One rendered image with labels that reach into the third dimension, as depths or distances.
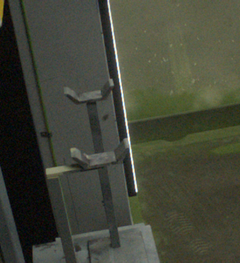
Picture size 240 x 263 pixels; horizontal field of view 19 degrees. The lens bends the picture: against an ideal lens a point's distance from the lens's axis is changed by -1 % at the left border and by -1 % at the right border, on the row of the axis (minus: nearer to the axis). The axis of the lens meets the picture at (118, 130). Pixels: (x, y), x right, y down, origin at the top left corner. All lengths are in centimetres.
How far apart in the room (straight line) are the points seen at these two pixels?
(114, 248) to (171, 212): 139
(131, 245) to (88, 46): 44
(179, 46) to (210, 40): 14
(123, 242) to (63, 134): 37
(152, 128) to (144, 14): 49
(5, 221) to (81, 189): 58
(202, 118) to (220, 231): 69
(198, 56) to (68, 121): 160
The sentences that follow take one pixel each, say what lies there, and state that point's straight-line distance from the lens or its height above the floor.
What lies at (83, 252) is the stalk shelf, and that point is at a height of 79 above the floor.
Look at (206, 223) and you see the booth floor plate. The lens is 262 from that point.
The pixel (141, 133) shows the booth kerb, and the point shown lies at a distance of 310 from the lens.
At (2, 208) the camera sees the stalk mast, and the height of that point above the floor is 100.
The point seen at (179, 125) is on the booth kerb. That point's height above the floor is 11.
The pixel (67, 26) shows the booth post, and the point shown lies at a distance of 151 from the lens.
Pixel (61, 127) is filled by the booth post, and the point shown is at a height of 86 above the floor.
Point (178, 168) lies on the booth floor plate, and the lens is 295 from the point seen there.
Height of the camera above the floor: 160
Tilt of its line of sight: 28 degrees down
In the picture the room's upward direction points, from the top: 9 degrees counter-clockwise
